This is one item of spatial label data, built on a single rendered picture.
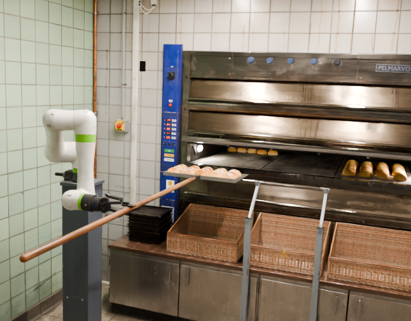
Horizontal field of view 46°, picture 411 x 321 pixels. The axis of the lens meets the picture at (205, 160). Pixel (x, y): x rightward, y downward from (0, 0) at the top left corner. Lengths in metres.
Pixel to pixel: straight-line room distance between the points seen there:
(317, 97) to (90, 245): 1.94
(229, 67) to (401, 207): 1.67
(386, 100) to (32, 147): 2.59
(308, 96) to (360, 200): 0.87
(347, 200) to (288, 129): 0.69
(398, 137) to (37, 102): 2.63
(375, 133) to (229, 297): 1.58
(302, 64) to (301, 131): 0.51
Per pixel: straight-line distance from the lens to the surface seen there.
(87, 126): 2.71
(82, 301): 3.30
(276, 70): 3.77
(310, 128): 3.72
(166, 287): 3.75
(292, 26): 3.76
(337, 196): 3.78
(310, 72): 3.73
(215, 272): 3.55
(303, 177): 3.77
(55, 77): 3.93
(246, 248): 3.36
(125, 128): 4.15
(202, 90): 3.92
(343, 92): 3.70
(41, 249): 1.94
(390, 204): 3.78
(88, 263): 3.19
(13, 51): 3.58
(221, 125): 3.87
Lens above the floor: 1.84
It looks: 9 degrees down
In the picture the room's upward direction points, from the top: 2 degrees clockwise
